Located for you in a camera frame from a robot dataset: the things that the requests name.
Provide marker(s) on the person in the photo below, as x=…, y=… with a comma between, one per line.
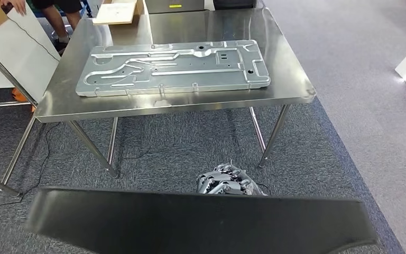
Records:
x=54, y=17

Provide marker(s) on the open cardboard box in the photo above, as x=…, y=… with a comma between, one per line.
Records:
x=115, y=14

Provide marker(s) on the white board panel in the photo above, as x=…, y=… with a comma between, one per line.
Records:
x=17, y=63

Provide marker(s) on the orange object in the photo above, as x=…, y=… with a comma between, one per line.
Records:
x=19, y=95

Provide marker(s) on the stamped grey metal panel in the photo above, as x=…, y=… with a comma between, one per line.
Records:
x=175, y=82

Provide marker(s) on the person's hand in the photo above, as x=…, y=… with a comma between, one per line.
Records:
x=19, y=5

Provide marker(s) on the black case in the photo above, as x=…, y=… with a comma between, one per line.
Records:
x=234, y=4

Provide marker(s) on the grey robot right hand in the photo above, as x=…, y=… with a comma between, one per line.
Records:
x=227, y=180

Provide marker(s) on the black plastic plate frame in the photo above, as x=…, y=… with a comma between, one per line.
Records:
x=189, y=224

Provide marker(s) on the grey box with yellow label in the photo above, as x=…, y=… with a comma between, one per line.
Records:
x=175, y=6

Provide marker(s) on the stainless steel workbench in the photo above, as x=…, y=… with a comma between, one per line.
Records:
x=189, y=28

